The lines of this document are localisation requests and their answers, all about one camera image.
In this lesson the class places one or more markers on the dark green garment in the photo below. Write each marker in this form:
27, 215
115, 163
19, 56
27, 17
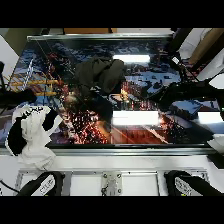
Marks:
100, 73

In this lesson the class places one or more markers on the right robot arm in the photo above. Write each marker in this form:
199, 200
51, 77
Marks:
186, 91

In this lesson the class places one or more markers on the silver frame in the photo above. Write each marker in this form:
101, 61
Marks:
133, 151

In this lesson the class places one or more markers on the white and black garment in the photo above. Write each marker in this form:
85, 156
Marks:
33, 133

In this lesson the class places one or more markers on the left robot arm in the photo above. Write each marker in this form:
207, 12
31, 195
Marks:
35, 186

